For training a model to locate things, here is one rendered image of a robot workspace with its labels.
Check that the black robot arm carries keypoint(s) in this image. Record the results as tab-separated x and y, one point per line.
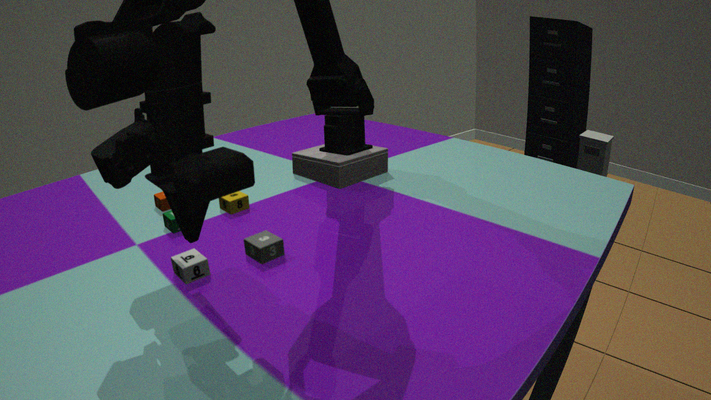
112	61

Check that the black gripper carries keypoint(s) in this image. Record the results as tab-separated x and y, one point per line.
193	179

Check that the green block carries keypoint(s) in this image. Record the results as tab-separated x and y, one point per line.
170	222

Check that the yellow block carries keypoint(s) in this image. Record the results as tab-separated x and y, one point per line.
234	203

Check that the orange block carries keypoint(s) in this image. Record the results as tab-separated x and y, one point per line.
161	201

